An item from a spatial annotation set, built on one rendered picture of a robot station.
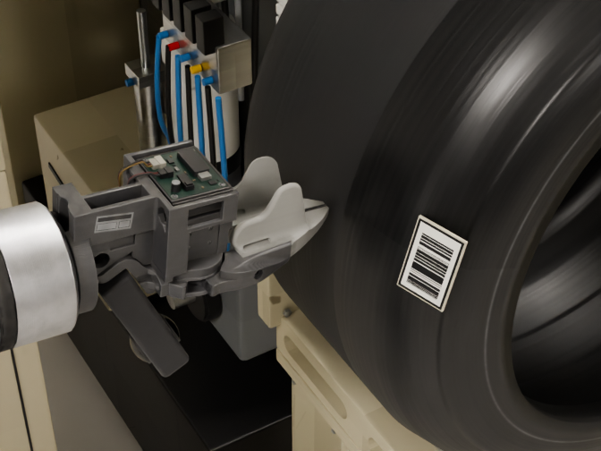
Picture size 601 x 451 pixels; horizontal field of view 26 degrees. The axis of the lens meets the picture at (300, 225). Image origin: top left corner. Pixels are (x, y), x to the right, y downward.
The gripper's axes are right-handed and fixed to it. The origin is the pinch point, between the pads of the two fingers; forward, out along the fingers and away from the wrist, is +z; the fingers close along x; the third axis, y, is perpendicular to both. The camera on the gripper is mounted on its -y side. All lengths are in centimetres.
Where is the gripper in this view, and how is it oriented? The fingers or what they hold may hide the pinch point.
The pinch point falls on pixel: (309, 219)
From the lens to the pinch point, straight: 97.3
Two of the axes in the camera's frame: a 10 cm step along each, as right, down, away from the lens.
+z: 8.5, -2.3, 4.7
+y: 1.0, -8.0, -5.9
